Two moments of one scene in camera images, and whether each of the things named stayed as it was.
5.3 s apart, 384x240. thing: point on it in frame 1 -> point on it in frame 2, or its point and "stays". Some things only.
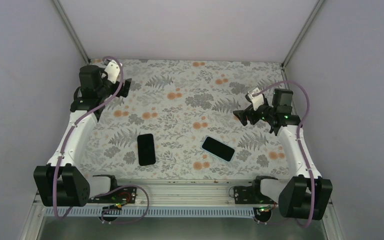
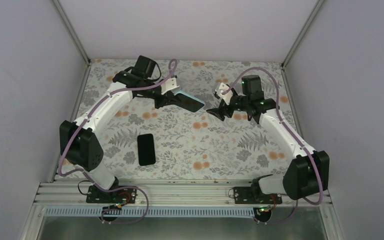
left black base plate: [124, 195] stays
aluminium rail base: [180, 209] stays
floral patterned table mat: [181, 101] stays
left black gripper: [125, 91] -> [165, 100]
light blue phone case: [215, 155] -> [189, 102]
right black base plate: [250, 195] stays
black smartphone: [218, 148] -> [189, 103]
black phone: [146, 152] stays
